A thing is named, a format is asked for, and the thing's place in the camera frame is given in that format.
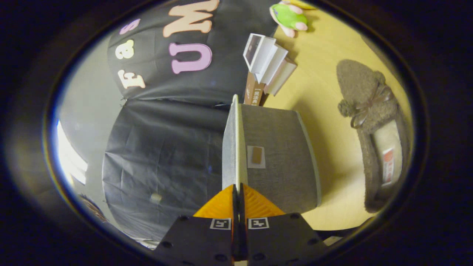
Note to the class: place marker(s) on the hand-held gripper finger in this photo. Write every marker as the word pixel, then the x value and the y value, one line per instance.
pixel 243 236
pixel 234 236

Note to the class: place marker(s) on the grey fabric storage box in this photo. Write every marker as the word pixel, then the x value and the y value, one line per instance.
pixel 281 147

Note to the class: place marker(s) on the brown fuzzy shoe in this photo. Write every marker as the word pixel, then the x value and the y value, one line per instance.
pixel 360 85

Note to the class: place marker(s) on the brown book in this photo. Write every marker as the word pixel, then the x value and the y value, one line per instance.
pixel 255 92

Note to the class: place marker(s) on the pale pink book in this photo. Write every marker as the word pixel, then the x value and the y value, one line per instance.
pixel 284 75

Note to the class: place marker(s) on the thick white book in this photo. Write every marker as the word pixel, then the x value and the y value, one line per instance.
pixel 273 62

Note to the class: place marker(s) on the ceiling light panel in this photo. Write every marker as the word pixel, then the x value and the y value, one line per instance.
pixel 72 155

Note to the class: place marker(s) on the green plush toy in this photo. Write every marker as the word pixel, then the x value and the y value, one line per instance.
pixel 288 16

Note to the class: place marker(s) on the yellow plush toy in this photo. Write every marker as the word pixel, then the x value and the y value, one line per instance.
pixel 303 4

